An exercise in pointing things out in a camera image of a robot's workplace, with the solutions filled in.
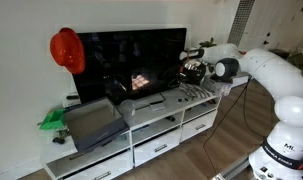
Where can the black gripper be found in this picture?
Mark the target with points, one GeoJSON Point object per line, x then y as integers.
{"type": "Point", "coordinates": [194, 66]}

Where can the white purple cardboard box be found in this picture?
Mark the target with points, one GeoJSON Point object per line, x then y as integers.
{"type": "Point", "coordinates": [219, 86]}

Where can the white TV stand cabinet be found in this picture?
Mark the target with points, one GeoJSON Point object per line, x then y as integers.
{"type": "Point", "coordinates": [147, 133]}

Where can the small black toy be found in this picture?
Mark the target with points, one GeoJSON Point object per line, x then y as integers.
{"type": "Point", "coordinates": [58, 140]}

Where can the black flat screen TV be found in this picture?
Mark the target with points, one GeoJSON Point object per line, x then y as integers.
{"type": "Point", "coordinates": [124, 63]}

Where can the white wall vent grille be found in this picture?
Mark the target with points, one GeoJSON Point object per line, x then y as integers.
{"type": "Point", "coordinates": [240, 21]}

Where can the green plastic container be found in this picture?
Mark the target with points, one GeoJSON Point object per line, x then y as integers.
{"type": "Point", "coordinates": [53, 119]}

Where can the small black shelf item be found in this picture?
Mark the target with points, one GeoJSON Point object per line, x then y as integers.
{"type": "Point", "coordinates": [170, 118]}

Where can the grey box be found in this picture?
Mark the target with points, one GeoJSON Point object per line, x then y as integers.
{"type": "Point", "coordinates": [94, 125]}

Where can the grey white striped cloth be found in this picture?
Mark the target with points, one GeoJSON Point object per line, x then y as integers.
{"type": "Point", "coordinates": [194, 90]}

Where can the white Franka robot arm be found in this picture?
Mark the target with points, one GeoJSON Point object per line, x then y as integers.
{"type": "Point", "coordinates": [274, 80]}

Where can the translucent plastic cup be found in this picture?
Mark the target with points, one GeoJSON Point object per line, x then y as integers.
{"type": "Point", "coordinates": [128, 110]}

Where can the black sunglasses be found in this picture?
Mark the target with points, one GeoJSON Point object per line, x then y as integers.
{"type": "Point", "coordinates": [182, 99]}

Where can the black pouch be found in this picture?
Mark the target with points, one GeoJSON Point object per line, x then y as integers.
{"type": "Point", "coordinates": [191, 79]}

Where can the red hat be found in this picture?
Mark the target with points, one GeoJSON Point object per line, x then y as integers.
{"type": "Point", "coordinates": [68, 50]}

